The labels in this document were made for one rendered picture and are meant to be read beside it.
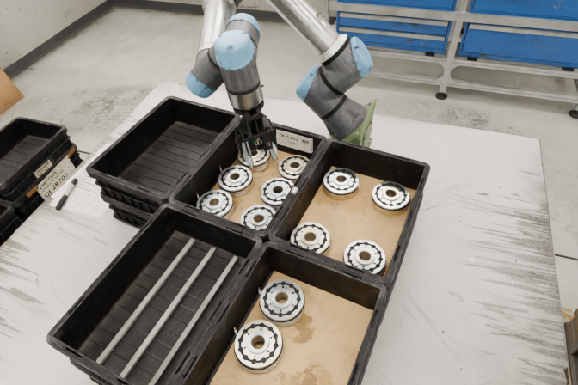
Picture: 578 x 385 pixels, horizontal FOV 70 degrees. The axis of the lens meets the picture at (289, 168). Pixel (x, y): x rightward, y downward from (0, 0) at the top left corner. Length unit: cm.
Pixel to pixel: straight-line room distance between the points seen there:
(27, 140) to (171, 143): 106
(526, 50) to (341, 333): 232
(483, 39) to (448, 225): 174
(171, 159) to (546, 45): 229
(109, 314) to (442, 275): 86
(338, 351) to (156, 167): 79
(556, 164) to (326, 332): 208
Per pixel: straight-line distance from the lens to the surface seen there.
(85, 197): 159
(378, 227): 114
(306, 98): 136
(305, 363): 96
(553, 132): 303
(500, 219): 142
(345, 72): 130
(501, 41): 291
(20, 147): 236
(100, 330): 110
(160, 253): 116
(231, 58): 83
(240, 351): 95
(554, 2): 284
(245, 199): 121
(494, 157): 161
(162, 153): 143
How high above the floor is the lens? 173
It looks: 45 degrees down
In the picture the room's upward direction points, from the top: 5 degrees counter-clockwise
